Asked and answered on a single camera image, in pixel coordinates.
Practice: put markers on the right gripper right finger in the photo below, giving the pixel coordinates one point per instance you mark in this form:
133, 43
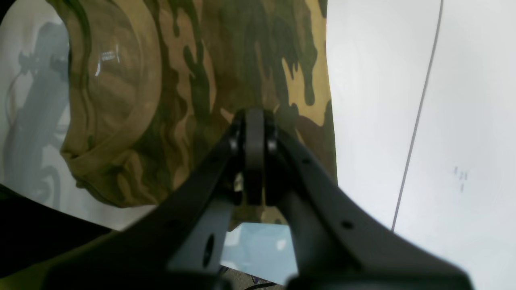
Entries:
337, 245

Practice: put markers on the camouflage t-shirt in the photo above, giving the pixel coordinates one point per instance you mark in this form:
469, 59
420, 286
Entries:
154, 84

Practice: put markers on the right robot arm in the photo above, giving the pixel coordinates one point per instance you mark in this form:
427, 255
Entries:
31, 232

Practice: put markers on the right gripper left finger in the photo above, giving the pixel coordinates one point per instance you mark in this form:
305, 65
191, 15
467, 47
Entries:
178, 245

